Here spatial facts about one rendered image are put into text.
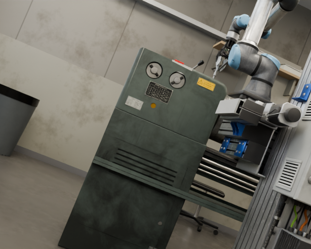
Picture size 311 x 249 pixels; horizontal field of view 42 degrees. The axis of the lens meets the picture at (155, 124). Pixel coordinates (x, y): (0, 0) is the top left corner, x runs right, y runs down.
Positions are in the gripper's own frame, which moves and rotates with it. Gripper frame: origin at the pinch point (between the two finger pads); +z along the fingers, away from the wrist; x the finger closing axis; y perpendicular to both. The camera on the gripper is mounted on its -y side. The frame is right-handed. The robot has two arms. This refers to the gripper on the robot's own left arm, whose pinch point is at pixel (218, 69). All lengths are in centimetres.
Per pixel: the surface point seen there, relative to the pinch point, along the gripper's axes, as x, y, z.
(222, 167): 25, 4, 57
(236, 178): 37, 1, 60
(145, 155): -24, 14, 68
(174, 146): -10, 14, 56
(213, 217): 130, -292, 122
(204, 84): -7.3, 14.0, 15.2
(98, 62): -93, -284, -11
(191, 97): -11.7, 13.8, 25.1
